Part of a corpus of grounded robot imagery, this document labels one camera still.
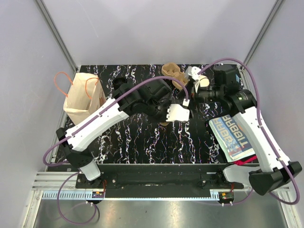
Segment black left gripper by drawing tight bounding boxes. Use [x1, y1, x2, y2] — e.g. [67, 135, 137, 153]
[143, 98, 176, 124]

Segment pulp cup carrier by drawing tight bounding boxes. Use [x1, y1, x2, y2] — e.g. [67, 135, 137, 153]
[161, 62, 188, 86]

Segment paper bag orange handles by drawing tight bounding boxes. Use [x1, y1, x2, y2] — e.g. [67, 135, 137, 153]
[54, 72, 106, 125]

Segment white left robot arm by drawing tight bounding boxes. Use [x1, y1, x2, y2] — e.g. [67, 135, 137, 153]
[57, 77, 172, 188]

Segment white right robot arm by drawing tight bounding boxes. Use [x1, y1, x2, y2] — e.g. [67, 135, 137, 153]
[187, 65, 302, 195]

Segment stack of paper cups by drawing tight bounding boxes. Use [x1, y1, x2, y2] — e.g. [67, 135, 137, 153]
[194, 75, 209, 90]

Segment stack of black lids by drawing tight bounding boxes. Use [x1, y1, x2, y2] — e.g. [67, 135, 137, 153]
[112, 77, 128, 92]

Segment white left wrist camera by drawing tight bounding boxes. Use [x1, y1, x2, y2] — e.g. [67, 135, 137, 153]
[166, 99, 190, 122]

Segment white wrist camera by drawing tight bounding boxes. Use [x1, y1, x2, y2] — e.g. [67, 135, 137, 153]
[166, 99, 190, 122]
[185, 66, 201, 82]

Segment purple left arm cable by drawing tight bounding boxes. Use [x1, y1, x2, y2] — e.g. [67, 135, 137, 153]
[42, 76, 190, 225]

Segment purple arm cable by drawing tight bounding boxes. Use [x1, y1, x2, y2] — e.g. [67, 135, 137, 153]
[42, 76, 190, 225]
[199, 58, 300, 206]

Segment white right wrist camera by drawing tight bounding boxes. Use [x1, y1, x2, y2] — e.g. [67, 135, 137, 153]
[185, 66, 201, 82]

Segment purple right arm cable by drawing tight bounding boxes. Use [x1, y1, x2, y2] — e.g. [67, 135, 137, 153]
[199, 58, 300, 206]

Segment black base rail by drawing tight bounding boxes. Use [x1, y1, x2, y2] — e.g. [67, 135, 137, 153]
[74, 164, 244, 199]

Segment aluminium frame post right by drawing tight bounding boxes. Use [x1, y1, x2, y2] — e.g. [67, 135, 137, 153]
[244, 0, 285, 66]

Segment aluminium frame post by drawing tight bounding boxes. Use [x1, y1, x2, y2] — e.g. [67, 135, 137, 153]
[34, 0, 78, 72]
[244, 0, 285, 66]

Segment aluminium frame post left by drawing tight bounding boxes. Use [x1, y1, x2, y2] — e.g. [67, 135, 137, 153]
[34, 0, 78, 72]

